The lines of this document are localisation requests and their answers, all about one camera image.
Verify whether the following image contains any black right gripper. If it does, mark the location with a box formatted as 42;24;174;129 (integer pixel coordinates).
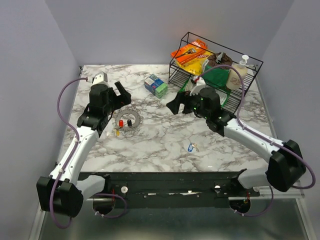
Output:
166;88;210;120

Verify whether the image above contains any metal disc with keyrings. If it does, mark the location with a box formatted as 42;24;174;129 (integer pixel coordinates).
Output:
114;109;142;132

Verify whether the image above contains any blue tag key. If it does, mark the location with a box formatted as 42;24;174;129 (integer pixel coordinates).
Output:
187;142;200;153

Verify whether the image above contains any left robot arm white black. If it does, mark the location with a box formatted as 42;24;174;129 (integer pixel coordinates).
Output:
36;81;131;218

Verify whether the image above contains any blue green box stack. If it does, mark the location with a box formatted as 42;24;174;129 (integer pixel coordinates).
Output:
144;74;168;99

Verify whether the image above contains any red key tag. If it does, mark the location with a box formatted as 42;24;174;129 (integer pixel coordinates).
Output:
118;119;124;128

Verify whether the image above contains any black key tag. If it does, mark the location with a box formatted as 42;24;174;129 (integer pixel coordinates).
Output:
127;119;133;128

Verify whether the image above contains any yellow snack bag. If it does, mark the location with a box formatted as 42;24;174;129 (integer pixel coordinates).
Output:
175;51;213;76

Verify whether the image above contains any green white snack pouch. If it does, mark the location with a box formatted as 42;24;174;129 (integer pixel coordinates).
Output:
178;80;229;107

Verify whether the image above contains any green brown paper bag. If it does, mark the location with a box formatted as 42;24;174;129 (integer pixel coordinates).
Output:
202;52;233;87

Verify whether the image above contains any orange razor package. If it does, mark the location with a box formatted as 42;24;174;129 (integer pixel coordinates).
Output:
170;39;208;66

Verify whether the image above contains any cream pump soap bottle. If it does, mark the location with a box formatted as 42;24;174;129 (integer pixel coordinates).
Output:
226;54;249;90

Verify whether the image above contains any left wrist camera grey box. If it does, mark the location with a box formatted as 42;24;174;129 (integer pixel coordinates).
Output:
92;71;108;85

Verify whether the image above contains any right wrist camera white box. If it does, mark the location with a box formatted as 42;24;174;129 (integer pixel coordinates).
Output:
189;76;206;96

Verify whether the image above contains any black wire rack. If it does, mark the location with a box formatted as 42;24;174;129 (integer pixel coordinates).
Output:
168;31;263;113

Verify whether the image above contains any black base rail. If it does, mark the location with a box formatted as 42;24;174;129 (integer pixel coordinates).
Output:
74;168;261;210

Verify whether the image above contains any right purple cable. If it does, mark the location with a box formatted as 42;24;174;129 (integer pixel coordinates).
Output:
197;64;317;218

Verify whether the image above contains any purple cable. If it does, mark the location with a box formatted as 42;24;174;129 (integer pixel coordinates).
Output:
197;64;317;218
48;76;89;230

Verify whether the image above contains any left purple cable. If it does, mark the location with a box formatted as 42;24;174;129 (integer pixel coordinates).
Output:
48;76;89;230

